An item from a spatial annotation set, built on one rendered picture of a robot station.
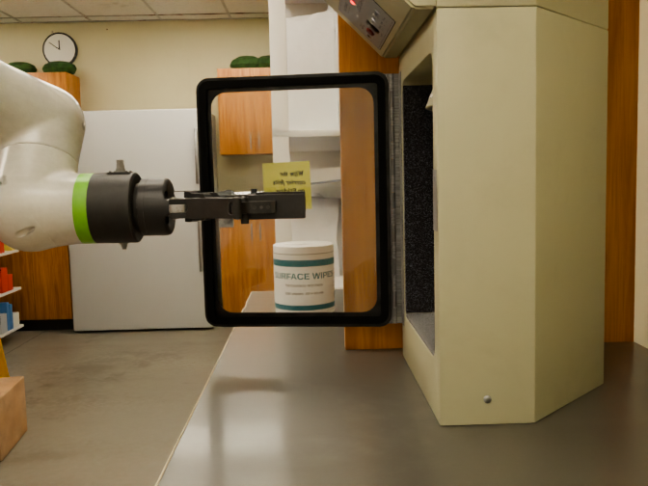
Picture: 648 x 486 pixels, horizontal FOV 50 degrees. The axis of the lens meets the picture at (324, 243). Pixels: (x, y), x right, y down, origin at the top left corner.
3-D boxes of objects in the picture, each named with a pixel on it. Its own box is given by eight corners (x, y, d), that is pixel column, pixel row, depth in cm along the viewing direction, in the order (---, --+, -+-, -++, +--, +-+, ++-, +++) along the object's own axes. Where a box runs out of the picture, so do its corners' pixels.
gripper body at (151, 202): (132, 178, 87) (206, 176, 87) (148, 178, 95) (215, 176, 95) (135, 238, 87) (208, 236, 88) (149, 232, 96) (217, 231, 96)
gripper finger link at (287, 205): (247, 195, 85) (247, 195, 84) (305, 193, 85) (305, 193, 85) (248, 219, 85) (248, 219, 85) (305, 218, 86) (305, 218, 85)
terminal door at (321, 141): (392, 327, 111) (389, 69, 107) (205, 327, 114) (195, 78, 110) (392, 325, 111) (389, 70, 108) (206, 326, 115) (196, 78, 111)
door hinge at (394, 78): (402, 322, 112) (398, 73, 108) (404, 326, 109) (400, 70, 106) (392, 322, 112) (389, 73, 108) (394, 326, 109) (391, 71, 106)
